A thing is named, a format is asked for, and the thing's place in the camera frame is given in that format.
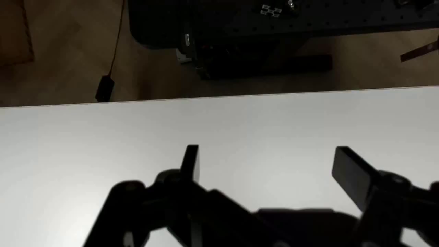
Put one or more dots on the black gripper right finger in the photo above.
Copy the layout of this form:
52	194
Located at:
360	179

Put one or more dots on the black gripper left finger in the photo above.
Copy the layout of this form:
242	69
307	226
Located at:
137	207

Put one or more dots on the small black power adapter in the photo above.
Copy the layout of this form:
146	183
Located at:
104	89

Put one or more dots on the reddish brown stick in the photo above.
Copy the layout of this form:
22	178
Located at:
418	51

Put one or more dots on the black perforated breadboard base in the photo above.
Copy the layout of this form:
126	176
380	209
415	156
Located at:
282	16

